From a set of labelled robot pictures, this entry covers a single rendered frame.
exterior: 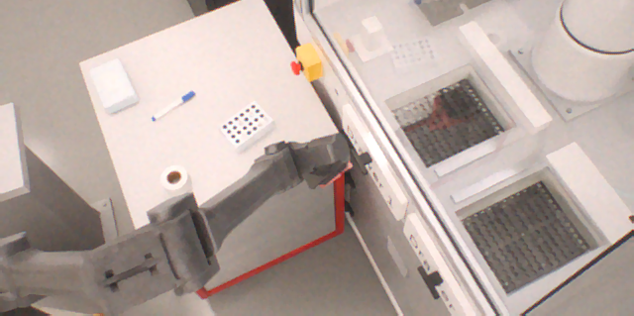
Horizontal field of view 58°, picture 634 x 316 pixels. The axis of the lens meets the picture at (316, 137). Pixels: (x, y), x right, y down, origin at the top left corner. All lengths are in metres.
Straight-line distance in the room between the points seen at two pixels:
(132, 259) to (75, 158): 1.94
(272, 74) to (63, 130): 1.28
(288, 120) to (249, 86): 0.16
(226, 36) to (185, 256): 1.14
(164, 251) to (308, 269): 1.53
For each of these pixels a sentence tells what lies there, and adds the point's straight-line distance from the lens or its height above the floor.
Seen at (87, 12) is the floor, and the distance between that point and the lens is 3.07.
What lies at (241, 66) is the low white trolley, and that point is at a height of 0.76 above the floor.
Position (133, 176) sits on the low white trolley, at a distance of 1.60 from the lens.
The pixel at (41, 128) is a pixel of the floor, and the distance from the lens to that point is 2.77.
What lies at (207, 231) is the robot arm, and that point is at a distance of 0.76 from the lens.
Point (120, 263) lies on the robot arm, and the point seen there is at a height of 1.50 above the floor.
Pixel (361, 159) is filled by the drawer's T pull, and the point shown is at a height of 0.91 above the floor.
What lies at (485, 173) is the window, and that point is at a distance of 0.92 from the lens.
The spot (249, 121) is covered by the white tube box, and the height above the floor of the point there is 0.80.
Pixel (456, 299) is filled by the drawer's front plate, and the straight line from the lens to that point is 1.26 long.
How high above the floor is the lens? 2.13
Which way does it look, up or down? 62 degrees down
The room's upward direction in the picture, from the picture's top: 5 degrees counter-clockwise
